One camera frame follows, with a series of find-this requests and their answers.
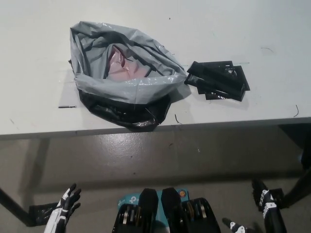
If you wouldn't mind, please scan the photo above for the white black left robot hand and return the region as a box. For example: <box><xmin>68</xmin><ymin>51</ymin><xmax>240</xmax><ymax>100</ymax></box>
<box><xmin>44</xmin><ymin>183</ymin><xmax>82</xmax><ymax>233</ymax></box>

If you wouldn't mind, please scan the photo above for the black teal robot torso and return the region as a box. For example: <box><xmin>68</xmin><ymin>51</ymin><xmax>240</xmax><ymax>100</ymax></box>
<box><xmin>111</xmin><ymin>186</ymin><xmax>221</xmax><ymax>233</ymax></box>

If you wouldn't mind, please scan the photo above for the grey tape patch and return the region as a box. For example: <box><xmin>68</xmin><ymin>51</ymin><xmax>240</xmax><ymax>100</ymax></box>
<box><xmin>57</xmin><ymin>82</ymin><xmax>81</xmax><ymax>109</ymax></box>

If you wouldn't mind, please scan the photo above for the pink plastic sheet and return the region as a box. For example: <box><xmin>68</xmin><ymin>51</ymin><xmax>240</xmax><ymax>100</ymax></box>
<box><xmin>108</xmin><ymin>45</ymin><xmax>151</xmax><ymax>81</ymax></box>

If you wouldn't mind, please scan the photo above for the black table leg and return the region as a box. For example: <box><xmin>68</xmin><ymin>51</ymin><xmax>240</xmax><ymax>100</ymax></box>
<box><xmin>283</xmin><ymin>145</ymin><xmax>311</xmax><ymax>209</ymax></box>
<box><xmin>0</xmin><ymin>186</ymin><xmax>32</xmax><ymax>228</ymax></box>

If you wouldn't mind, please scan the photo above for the grey black plastic bag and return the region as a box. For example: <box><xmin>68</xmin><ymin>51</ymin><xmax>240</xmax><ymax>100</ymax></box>
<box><xmin>69</xmin><ymin>20</ymin><xmax>188</xmax><ymax>133</ymax></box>

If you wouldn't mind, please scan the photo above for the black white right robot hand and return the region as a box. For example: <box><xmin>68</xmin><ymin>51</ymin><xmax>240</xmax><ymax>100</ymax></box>
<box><xmin>222</xmin><ymin>179</ymin><xmax>288</xmax><ymax>233</ymax></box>

